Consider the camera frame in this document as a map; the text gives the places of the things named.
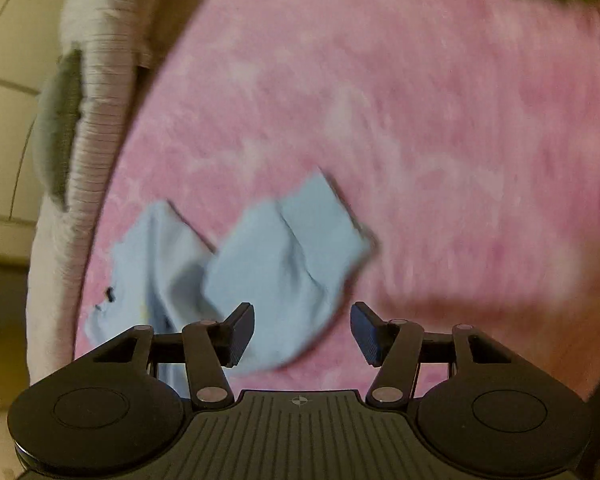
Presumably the cream wardrobe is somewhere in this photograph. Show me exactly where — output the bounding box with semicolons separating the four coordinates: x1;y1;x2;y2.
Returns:
0;0;83;261

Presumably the pink fluffy blanket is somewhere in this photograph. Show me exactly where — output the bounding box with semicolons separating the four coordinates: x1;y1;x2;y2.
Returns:
72;0;600;411

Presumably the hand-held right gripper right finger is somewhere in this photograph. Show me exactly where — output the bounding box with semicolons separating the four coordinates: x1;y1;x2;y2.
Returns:
349;301;531;409

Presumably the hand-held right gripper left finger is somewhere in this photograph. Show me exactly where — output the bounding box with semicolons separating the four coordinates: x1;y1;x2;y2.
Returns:
75;302;255;409

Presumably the light blue shirt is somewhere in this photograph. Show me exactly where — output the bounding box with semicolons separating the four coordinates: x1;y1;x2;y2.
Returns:
84;167;381;397

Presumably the white quilt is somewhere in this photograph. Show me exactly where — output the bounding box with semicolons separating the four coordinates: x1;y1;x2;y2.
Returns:
25;0;191;386

